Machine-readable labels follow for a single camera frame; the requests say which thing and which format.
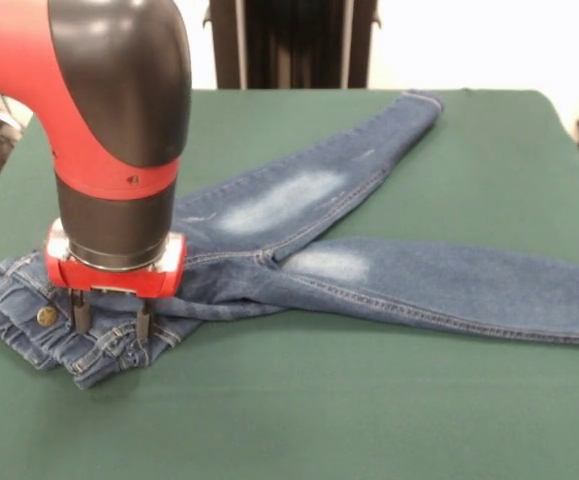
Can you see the blue denim jeans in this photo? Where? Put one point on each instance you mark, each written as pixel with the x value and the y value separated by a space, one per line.
pixel 369 280

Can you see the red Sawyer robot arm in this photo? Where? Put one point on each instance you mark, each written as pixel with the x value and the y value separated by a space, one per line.
pixel 94 125

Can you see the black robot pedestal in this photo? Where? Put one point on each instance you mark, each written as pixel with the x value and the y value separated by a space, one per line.
pixel 289 50

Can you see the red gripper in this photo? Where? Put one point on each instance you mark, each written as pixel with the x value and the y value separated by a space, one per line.
pixel 119 281

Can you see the dark green table cloth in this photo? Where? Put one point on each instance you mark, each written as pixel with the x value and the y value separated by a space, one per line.
pixel 319 425

